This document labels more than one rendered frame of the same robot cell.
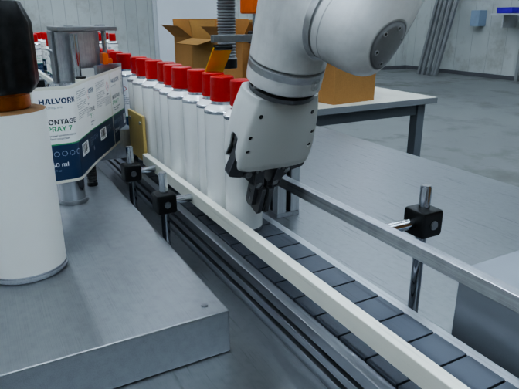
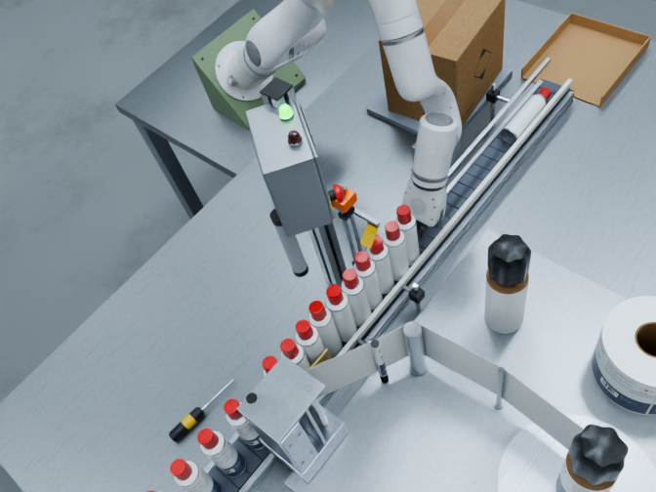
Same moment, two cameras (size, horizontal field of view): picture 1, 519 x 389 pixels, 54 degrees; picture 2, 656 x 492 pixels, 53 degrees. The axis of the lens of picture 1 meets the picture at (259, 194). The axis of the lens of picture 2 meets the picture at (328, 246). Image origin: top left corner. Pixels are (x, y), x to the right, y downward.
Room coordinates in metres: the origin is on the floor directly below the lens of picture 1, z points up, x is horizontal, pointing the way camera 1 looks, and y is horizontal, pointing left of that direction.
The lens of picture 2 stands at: (0.96, 0.90, 2.28)
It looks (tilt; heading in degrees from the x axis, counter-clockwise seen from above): 54 degrees down; 263
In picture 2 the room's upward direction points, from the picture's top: 18 degrees counter-clockwise
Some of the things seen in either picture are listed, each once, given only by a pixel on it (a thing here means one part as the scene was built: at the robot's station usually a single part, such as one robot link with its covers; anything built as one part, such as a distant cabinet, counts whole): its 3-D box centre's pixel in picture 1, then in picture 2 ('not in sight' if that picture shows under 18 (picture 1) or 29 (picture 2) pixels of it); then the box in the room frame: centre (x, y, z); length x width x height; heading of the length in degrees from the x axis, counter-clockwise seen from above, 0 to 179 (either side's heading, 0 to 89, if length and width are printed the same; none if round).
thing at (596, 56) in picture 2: not in sight; (585, 57); (-0.13, -0.41, 0.85); 0.30 x 0.26 x 0.04; 29
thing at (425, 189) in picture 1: (405, 261); not in sight; (0.49, -0.16, 0.91); 0.07 x 0.03 x 0.17; 119
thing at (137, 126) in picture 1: (137, 134); (316, 374); (1.00, 0.24, 0.94); 0.10 x 0.01 x 0.09; 29
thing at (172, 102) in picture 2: not in sight; (290, 72); (0.69, -0.92, 0.81); 0.90 x 0.90 x 0.04; 29
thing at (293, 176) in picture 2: not in sight; (291, 167); (0.88, 0.04, 1.38); 0.17 x 0.10 x 0.19; 84
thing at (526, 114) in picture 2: not in sight; (527, 113); (0.17, -0.25, 0.91); 0.20 x 0.05 x 0.05; 29
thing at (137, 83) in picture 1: (147, 110); (298, 365); (1.03, 0.23, 0.98); 0.05 x 0.05 x 0.20
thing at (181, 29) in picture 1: (197, 44); not in sight; (4.10, 0.48, 0.97); 0.45 x 0.40 x 0.37; 121
